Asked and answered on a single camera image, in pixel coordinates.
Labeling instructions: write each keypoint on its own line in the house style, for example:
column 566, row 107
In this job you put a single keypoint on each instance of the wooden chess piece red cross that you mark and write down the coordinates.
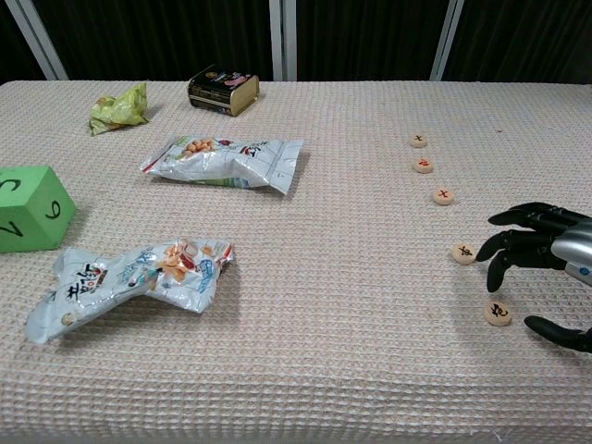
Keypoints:
column 444, row 196

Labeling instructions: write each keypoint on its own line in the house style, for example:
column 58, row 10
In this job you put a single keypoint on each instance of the white snack bag peanut picture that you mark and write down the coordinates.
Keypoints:
column 222, row 162

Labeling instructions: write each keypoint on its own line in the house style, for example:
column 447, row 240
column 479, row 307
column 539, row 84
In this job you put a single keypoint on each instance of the crumpled yellow-green wrapper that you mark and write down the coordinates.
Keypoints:
column 120, row 111

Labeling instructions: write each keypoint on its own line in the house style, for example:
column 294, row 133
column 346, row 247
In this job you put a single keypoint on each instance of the wooden chess piece red character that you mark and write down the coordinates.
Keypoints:
column 423, row 165

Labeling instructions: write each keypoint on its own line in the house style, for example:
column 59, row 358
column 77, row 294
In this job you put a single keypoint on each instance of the wooden chess piece dark cross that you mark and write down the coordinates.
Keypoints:
column 418, row 140

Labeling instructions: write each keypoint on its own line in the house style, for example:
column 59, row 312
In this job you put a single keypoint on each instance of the white frame post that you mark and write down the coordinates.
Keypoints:
column 276, row 41
column 447, row 41
column 36, row 41

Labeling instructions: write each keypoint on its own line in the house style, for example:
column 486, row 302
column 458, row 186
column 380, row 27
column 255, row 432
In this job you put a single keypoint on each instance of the green foam number cube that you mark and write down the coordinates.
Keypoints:
column 32, row 213

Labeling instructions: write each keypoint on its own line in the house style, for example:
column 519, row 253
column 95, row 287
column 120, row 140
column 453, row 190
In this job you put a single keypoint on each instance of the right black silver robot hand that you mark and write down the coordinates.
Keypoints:
column 573, row 245

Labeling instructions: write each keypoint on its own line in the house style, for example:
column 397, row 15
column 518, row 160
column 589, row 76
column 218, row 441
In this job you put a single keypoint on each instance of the black gold tin can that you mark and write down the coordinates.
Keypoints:
column 217, row 90

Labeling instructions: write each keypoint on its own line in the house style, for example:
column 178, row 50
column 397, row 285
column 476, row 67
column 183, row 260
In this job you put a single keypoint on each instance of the crumpled white snack bag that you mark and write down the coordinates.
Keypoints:
column 115, row 282

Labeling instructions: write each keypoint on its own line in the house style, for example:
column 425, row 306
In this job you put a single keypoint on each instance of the wooden chess piece black character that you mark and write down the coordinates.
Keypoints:
column 497, row 314
column 463, row 254

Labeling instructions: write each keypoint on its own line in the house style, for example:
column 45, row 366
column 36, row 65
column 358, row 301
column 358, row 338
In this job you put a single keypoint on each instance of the beige woven tablecloth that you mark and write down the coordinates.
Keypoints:
column 324, row 277

